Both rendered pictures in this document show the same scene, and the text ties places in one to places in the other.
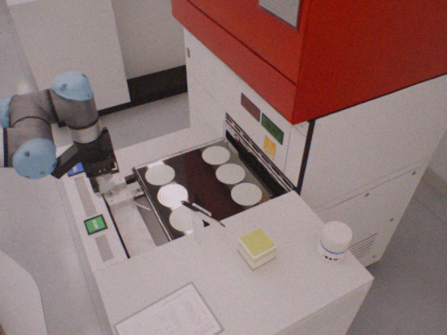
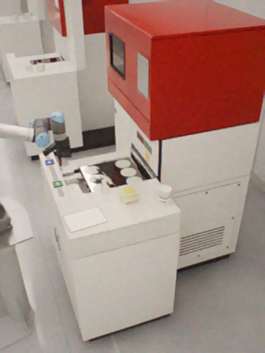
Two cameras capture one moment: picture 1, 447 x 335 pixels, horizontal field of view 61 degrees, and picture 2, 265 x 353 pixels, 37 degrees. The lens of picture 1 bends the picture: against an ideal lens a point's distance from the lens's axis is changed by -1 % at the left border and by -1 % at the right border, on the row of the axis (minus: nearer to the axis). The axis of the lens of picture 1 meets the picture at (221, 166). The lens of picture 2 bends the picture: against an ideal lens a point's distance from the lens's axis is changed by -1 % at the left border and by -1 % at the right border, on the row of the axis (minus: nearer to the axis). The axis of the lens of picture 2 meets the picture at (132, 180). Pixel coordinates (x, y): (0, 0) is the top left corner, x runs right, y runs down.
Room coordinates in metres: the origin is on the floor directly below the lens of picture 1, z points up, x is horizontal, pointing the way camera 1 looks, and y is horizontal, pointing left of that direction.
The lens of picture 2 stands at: (-1.18, -0.35, 2.34)
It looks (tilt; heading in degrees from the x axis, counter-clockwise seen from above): 35 degrees down; 8
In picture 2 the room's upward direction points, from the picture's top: straight up
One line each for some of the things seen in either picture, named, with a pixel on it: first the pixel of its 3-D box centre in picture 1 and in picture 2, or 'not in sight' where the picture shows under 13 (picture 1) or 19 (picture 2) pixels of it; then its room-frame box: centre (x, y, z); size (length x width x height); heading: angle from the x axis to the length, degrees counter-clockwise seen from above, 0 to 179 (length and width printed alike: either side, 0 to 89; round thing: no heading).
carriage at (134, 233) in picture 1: (129, 223); (73, 190); (0.76, 0.29, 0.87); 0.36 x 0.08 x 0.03; 28
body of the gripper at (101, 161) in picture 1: (95, 153); (62, 146); (0.72, 0.31, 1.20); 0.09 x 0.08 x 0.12; 113
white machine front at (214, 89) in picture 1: (233, 107); (134, 139); (1.18, -0.05, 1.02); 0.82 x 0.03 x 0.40; 28
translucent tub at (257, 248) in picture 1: (256, 249); (128, 195); (0.57, -0.09, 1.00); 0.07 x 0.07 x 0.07; 32
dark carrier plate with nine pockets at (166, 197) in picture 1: (202, 184); (112, 176); (0.90, 0.06, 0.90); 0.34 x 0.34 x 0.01; 28
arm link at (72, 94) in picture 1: (74, 100); (57, 122); (0.72, 0.32, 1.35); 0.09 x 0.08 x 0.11; 114
